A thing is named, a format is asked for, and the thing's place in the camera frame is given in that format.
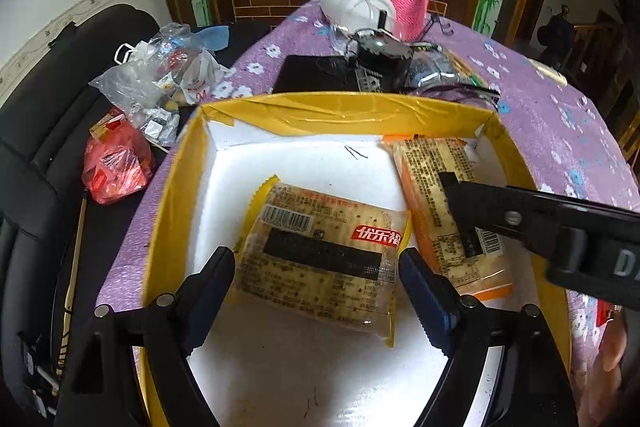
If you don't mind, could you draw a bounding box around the orange-edged cracker pack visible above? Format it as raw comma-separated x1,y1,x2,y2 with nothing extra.
383,135,513,301

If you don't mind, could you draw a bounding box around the yellow-edged cracker pack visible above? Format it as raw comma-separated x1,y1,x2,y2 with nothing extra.
234,176,410,347

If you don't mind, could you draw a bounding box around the right hand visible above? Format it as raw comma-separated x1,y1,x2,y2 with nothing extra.
587,308,639,426

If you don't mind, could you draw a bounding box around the purple floral tablecloth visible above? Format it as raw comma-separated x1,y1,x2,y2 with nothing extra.
94,0,640,427

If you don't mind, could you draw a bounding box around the black sofa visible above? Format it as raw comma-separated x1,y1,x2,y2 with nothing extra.
1,4,158,426

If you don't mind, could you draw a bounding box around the person in black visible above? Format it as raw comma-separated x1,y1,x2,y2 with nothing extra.
537,4,575,70

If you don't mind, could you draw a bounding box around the red plastic bag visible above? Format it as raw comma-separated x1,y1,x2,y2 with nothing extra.
81,106,155,205

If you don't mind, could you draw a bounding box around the black small box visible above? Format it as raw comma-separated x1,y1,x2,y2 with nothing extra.
356,35,413,93

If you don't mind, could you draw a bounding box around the yellow taped foam box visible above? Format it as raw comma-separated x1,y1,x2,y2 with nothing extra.
142,93,534,426

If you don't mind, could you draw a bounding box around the white round device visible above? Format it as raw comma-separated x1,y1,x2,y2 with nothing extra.
320,0,396,35

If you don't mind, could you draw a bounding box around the clear plastic bag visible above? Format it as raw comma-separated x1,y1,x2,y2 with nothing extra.
89,23,231,148

